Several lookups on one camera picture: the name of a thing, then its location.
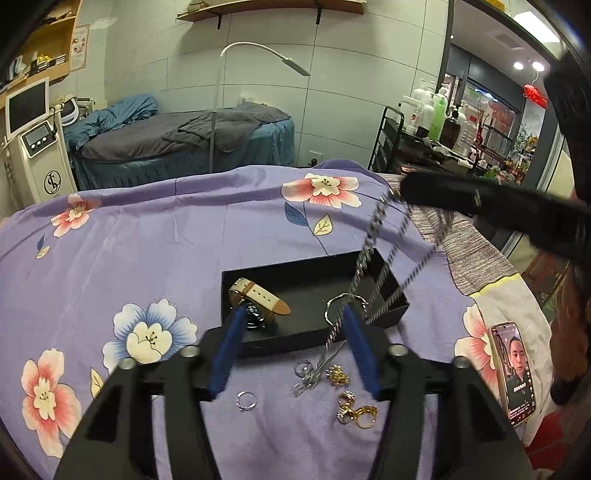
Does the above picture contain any person's right forearm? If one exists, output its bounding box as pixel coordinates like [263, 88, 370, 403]
[549, 263, 591, 408]

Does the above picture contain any smartphone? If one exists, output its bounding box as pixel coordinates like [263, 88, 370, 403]
[490, 322, 537, 423]

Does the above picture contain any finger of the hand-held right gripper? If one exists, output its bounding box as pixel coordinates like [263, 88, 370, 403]
[400, 171, 546, 232]

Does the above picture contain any wall poster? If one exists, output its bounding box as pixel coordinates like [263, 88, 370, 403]
[71, 24, 90, 71]

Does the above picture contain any white beauty machine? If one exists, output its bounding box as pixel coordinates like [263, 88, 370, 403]
[0, 76, 79, 217]

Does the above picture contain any silver chain necklace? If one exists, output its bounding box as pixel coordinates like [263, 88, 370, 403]
[318, 187, 451, 365]

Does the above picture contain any white floral blanket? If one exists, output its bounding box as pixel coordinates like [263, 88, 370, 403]
[455, 272, 555, 448]

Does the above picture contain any small white bottle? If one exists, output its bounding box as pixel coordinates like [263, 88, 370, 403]
[399, 95, 419, 134]

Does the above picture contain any white floor lamp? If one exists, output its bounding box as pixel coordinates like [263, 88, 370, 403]
[208, 41, 311, 174]

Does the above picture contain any green bottle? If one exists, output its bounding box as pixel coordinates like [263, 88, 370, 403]
[429, 88, 450, 141]

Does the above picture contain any gold flower brooch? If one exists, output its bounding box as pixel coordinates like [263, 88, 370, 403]
[326, 364, 352, 386]

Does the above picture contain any silver leaf brooch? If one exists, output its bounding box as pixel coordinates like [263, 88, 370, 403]
[292, 355, 345, 398]

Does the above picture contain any red hanging decoration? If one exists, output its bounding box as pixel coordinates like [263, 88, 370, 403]
[524, 83, 552, 109]

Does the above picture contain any thin silver bangle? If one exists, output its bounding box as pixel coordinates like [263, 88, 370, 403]
[325, 294, 370, 326]

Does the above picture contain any wooden shelf unit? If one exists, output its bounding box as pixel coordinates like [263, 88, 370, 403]
[0, 0, 79, 112]

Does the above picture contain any clear bottle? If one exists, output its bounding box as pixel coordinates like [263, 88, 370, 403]
[457, 113, 478, 158]

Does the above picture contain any grey blanket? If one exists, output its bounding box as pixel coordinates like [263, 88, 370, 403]
[164, 102, 291, 153]

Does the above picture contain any massage bed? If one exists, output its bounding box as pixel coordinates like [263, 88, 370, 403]
[69, 102, 296, 192]

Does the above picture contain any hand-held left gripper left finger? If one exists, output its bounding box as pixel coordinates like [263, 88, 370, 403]
[54, 305, 250, 480]

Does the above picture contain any purple floral bedsheet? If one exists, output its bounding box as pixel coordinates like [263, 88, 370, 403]
[0, 159, 522, 480]

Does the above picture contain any large white bottle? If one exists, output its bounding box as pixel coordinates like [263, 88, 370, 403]
[413, 80, 437, 130]

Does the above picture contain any black trolley cart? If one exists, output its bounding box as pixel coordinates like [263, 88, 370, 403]
[368, 106, 476, 176]

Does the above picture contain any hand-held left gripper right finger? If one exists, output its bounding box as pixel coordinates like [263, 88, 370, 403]
[342, 305, 532, 480]

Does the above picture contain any dark brown pump bottle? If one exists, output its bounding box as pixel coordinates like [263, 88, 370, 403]
[441, 105, 468, 148]

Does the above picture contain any grey striped cloth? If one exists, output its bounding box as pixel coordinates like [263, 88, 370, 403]
[383, 173, 518, 296]

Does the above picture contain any beige strap wristwatch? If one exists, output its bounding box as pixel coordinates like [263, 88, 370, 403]
[228, 278, 291, 330]

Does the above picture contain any black rectangular box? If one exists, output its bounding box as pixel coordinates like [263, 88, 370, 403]
[222, 248, 411, 358]

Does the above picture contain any blue cloth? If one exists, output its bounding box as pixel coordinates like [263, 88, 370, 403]
[62, 95, 160, 148]

